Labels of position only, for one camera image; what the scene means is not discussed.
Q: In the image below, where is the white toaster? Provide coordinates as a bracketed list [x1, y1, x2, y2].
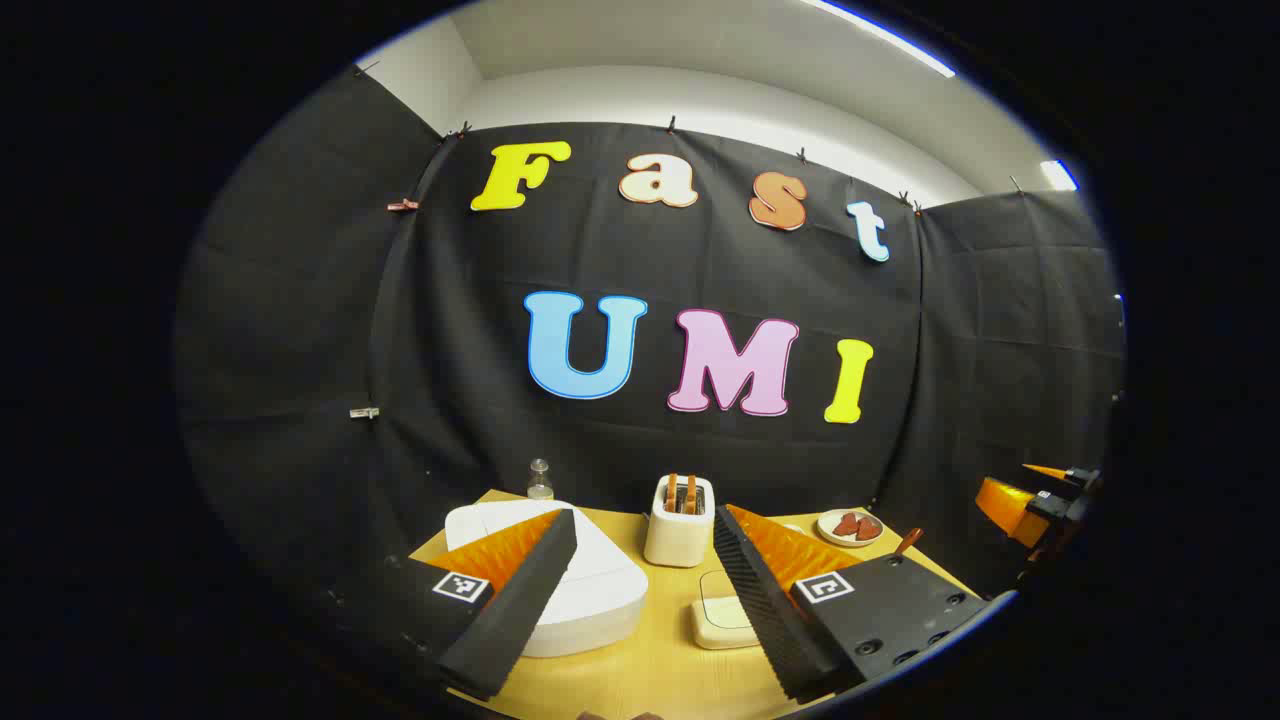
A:
[644, 475, 716, 568]

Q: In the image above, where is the clear container of rice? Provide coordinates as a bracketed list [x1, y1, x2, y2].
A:
[690, 570, 766, 651]

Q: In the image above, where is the black backdrop cloth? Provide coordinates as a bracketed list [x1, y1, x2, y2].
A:
[175, 65, 1129, 601]

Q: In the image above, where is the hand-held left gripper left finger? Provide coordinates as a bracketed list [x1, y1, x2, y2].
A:
[325, 508, 579, 701]

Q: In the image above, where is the round white plate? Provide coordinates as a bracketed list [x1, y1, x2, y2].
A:
[817, 509, 885, 548]

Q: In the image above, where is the white rice cooker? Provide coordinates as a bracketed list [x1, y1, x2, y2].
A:
[445, 498, 649, 658]

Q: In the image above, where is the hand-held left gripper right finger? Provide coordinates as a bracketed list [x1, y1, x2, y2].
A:
[712, 503, 991, 704]

